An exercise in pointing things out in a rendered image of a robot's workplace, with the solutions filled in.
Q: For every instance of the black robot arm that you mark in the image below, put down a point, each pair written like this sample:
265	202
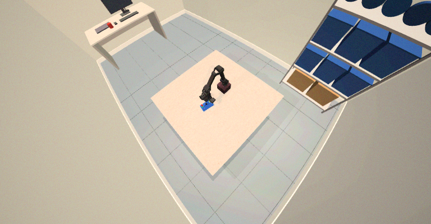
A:
207	88

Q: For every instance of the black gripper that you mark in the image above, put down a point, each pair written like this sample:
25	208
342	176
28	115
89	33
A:
212	100

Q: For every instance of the blue circuit board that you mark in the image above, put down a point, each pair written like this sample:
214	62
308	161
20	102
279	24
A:
206	105

